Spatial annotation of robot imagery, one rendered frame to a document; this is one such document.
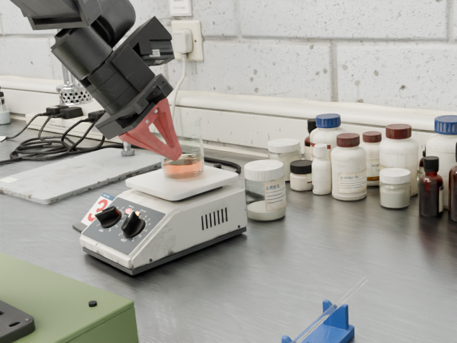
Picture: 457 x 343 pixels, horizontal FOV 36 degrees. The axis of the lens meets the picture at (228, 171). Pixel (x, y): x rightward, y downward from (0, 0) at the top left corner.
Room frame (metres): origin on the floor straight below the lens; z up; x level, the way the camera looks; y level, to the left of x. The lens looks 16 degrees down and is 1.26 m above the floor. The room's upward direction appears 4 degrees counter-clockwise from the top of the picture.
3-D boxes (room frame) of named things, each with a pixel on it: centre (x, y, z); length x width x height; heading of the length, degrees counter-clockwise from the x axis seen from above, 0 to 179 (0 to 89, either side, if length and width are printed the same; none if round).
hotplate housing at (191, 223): (0.91, 0.09, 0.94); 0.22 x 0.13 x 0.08; 130
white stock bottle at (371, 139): (1.11, -0.24, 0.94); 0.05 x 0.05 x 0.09
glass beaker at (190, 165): (0.93, 0.06, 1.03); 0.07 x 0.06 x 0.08; 145
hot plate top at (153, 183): (0.93, 0.07, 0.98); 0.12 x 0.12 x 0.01; 40
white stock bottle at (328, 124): (1.14, -0.17, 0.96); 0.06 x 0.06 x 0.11
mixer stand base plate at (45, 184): (1.30, 0.29, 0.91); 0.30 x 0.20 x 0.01; 137
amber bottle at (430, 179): (0.95, -0.29, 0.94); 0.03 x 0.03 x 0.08
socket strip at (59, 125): (1.69, 0.36, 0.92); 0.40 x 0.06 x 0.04; 47
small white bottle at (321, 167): (1.08, -0.15, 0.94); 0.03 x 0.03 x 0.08
